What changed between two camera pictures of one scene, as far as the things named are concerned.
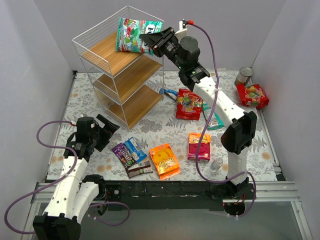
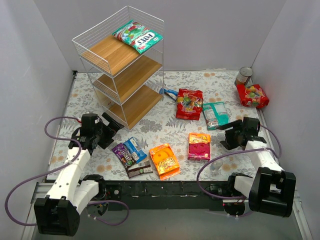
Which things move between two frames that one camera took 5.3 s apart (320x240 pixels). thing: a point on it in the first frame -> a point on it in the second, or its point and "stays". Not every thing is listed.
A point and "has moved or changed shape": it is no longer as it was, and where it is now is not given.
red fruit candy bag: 189,105 stays
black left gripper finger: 154,39 -> 233,124
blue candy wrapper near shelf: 173,93 stays
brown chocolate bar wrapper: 139,168 stays
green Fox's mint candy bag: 128,32 has moved or changed shape
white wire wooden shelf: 128,85 stays
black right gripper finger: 160,49 -> 230,143
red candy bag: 252,95 stays
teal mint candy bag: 214,122 stays
